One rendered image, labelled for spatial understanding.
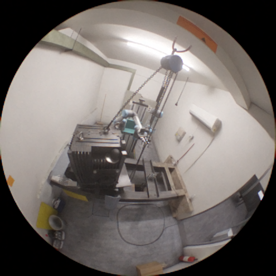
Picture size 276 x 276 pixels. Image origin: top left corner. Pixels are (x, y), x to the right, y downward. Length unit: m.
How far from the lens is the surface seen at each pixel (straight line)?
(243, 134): 1.81
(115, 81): 3.84
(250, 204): 8.79
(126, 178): 1.45
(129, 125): 1.97
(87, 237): 2.21
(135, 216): 2.25
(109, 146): 0.79
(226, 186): 1.85
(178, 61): 0.81
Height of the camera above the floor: 2.14
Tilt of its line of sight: 32 degrees down
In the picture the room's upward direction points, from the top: 22 degrees clockwise
